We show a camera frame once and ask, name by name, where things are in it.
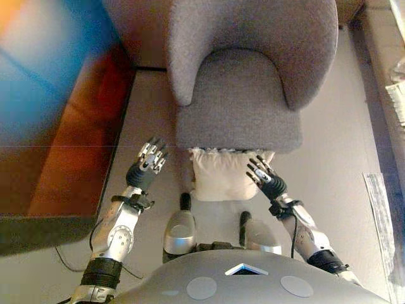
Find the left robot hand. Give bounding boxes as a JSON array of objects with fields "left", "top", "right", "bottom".
[{"left": 125, "top": 136, "right": 169, "bottom": 193}]

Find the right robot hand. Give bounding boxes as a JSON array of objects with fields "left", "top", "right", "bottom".
[{"left": 246, "top": 154, "right": 288, "bottom": 201}]

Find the white fringed cushion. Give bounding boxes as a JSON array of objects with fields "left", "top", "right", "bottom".
[{"left": 189, "top": 148, "right": 275, "bottom": 203}]

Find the glossy brown wooden cabinet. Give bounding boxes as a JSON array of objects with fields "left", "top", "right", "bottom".
[{"left": 0, "top": 0, "right": 137, "bottom": 257}]

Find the grey fabric armchair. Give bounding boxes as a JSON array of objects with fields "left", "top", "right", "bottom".
[{"left": 167, "top": 0, "right": 339, "bottom": 155}]

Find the grey robot torso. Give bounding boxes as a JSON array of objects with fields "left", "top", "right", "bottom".
[{"left": 115, "top": 241, "right": 392, "bottom": 304}]

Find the grey patterned floor mat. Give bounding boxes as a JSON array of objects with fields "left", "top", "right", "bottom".
[{"left": 362, "top": 172, "right": 400, "bottom": 288}]

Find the white fringed throw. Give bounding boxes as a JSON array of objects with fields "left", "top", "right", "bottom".
[{"left": 383, "top": 60, "right": 405, "bottom": 127}]

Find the white bed sheet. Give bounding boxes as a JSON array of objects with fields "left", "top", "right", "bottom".
[{"left": 388, "top": 0, "right": 405, "bottom": 32}]

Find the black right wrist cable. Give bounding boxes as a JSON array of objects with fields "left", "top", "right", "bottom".
[{"left": 290, "top": 210, "right": 300, "bottom": 258}]

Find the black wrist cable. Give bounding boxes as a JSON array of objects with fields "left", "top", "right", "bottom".
[
  {"left": 290, "top": 210, "right": 300, "bottom": 258},
  {"left": 89, "top": 218, "right": 105, "bottom": 253}
]

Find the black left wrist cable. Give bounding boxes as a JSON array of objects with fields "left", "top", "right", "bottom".
[{"left": 89, "top": 218, "right": 105, "bottom": 253}]

